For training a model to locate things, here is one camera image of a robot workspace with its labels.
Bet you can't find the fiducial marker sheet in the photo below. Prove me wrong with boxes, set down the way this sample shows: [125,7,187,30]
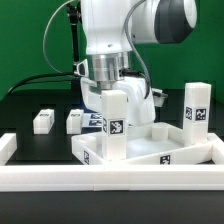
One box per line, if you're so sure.
[82,113,102,127]

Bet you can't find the white desk top panel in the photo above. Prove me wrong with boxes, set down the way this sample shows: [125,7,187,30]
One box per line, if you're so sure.
[71,123,224,165]

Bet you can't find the grey curved cable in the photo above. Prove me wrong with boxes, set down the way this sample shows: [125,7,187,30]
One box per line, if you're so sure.
[41,0,78,75]

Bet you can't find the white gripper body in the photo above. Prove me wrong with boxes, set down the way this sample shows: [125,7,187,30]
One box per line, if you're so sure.
[81,77,168,126]

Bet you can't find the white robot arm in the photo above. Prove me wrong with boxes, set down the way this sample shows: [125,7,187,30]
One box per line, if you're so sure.
[81,0,197,126]

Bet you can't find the white U-shaped fence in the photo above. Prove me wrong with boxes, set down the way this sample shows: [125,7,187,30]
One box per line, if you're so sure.
[0,133,224,192]

